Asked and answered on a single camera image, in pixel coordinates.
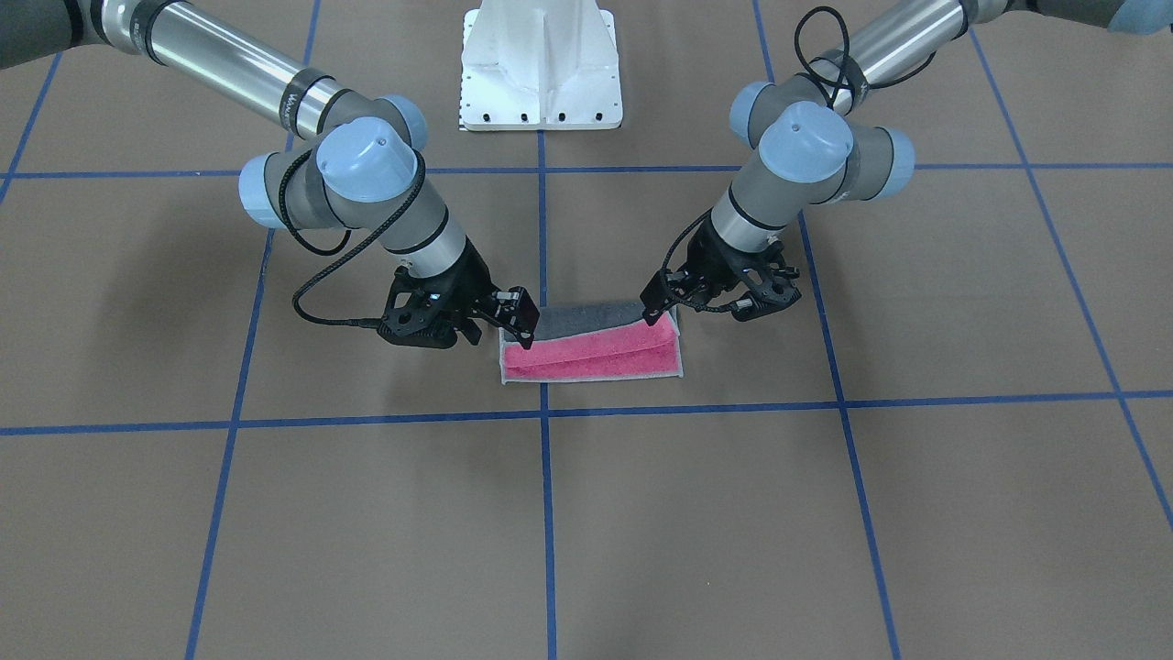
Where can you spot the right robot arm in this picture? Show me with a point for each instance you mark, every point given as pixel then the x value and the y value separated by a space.
pixel 355 177

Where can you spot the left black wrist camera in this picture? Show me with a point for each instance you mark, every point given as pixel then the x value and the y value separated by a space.
pixel 770 283

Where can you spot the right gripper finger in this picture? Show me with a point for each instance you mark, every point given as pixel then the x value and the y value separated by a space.
pixel 471 330
pixel 514 311

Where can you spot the white central pedestal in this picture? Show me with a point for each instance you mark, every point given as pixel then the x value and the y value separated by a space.
pixel 540 66

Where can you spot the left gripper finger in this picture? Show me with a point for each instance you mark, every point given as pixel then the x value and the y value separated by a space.
pixel 685 297
pixel 656 297

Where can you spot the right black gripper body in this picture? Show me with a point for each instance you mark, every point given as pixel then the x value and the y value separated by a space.
pixel 470 278

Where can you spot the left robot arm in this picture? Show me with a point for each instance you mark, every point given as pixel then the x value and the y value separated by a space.
pixel 804 151

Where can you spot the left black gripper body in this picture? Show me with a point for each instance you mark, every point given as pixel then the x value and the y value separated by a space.
pixel 705 256

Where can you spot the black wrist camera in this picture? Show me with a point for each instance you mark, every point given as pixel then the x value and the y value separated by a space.
pixel 770 283
pixel 419 312

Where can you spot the pink and grey towel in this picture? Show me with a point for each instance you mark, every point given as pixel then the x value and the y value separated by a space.
pixel 608 341

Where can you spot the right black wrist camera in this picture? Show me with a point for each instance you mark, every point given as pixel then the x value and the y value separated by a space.
pixel 419 312

